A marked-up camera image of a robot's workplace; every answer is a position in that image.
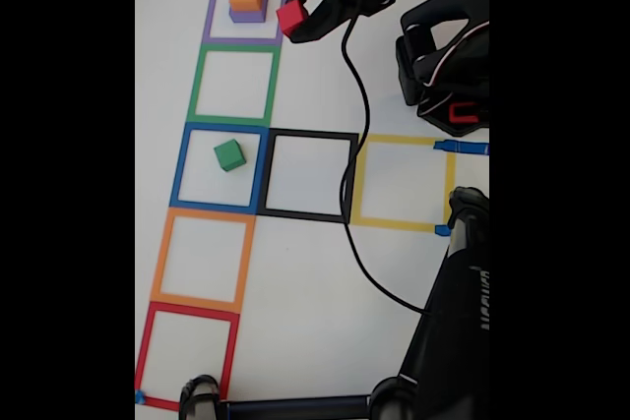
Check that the small red cube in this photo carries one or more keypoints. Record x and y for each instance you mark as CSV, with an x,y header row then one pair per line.
x,y
292,16

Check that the large purple cube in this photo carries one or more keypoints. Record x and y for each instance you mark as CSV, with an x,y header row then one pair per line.
x,y
248,17

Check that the green cube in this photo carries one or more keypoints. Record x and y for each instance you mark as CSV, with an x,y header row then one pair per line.
x,y
229,154

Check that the red base clamp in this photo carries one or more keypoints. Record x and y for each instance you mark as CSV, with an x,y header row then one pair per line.
x,y
452,112

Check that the purple square frame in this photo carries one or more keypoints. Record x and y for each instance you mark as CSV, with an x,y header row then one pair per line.
x,y
210,17

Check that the green square frame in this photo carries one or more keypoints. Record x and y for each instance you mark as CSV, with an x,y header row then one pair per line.
x,y
194,90

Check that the black square frame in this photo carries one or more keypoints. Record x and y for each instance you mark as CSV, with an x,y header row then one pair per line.
x,y
263,174

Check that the yellow square frame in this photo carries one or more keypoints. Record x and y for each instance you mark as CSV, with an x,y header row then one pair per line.
x,y
450,184

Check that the blue square frame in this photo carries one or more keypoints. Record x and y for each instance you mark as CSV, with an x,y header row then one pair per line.
x,y
178,174

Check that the orange square frame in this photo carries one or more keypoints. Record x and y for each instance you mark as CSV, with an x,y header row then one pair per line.
x,y
160,262

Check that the black camera tripod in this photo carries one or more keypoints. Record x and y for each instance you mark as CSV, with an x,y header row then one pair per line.
x,y
453,321

